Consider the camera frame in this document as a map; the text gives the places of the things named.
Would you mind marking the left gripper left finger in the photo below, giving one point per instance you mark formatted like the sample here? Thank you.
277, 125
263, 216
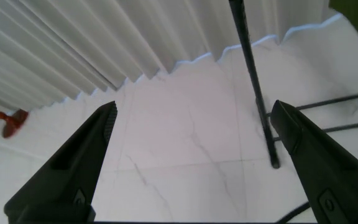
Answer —
57, 193

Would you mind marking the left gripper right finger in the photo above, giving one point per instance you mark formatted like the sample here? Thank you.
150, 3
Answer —
337, 186

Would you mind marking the black clothes rack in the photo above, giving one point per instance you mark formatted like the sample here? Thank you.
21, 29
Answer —
247, 46

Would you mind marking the red round-footed stand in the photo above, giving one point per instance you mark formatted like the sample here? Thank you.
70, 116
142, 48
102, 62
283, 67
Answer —
14, 123

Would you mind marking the white curtain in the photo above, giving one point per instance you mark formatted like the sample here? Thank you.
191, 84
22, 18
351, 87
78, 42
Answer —
73, 37

